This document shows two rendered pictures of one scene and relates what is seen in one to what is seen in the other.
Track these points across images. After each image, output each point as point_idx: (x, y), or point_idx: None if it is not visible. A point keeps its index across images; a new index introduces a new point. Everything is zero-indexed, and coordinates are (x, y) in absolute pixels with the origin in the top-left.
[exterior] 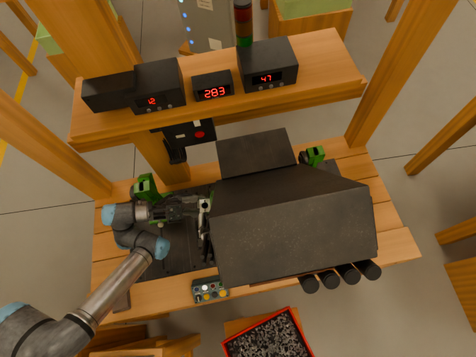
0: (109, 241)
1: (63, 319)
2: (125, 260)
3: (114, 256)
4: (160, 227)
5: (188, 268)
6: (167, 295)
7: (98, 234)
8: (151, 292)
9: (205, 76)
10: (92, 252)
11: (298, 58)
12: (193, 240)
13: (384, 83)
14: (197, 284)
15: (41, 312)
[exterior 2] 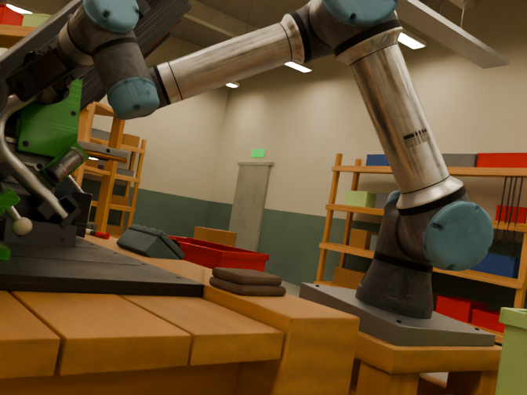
0: (89, 314)
1: (298, 11)
2: (188, 55)
3: (143, 309)
4: (19, 256)
5: (123, 255)
6: (191, 268)
7: (63, 329)
8: (201, 274)
9: None
10: (154, 335)
11: None
12: (52, 247)
13: None
14: (153, 234)
15: (314, 3)
